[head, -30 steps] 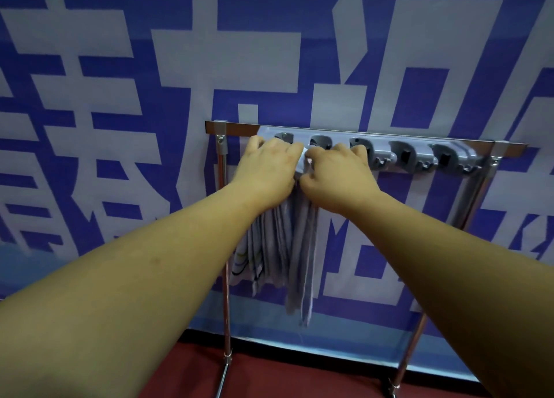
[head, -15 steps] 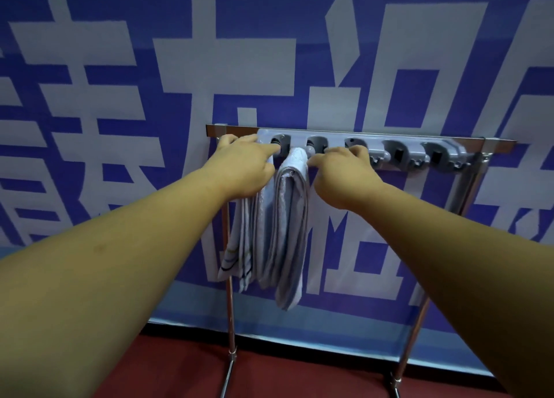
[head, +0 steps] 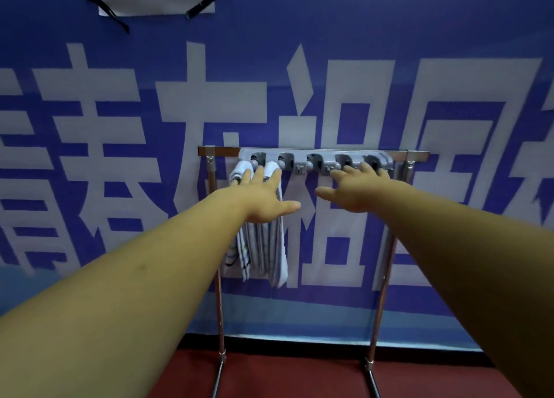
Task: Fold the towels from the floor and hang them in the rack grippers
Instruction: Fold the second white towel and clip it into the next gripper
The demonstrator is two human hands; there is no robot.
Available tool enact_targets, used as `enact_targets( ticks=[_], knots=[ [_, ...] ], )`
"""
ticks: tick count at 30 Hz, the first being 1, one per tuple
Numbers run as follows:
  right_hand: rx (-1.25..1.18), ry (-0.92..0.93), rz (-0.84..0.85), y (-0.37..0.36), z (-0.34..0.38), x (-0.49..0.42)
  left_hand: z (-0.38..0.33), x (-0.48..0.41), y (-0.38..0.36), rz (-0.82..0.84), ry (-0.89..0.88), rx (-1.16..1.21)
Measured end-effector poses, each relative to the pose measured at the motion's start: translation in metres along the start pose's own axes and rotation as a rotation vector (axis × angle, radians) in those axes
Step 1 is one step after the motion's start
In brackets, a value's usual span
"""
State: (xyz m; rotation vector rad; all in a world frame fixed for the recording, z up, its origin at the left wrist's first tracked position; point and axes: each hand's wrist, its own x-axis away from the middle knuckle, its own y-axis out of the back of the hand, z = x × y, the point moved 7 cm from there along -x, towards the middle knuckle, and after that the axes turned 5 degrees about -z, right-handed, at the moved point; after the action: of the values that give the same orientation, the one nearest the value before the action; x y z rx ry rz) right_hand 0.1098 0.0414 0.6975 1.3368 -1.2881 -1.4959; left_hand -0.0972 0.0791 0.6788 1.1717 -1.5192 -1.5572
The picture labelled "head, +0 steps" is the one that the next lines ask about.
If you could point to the blue banner with white characters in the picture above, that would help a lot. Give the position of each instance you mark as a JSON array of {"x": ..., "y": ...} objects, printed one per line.
[{"x": 389, "y": 25}]

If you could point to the grey plastic clip strip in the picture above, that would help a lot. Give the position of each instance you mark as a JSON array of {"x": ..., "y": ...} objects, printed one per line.
[{"x": 311, "y": 155}]

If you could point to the person's right hand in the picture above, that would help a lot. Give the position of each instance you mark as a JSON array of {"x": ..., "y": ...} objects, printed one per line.
[{"x": 355, "y": 192}]

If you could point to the plain light blue towel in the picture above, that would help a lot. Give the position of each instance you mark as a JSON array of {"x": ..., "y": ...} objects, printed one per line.
[{"x": 277, "y": 255}]

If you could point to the striped light blue towel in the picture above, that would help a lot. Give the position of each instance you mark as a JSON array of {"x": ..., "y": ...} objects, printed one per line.
[{"x": 240, "y": 246}]

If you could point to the person's left hand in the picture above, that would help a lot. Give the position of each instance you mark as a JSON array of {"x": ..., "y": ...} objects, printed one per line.
[{"x": 262, "y": 198}]

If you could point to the person's left forearm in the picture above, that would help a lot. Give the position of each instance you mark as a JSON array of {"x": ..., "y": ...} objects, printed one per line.
[{"x": 112, "y": 302}]

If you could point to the metal towel rack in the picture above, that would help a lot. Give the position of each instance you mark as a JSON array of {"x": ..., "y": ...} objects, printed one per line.
[{"x": 220, "y": 152}]

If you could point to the person's right forearm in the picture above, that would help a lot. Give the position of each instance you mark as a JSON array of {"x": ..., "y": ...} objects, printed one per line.
[{"x": 484, "y": 281}]

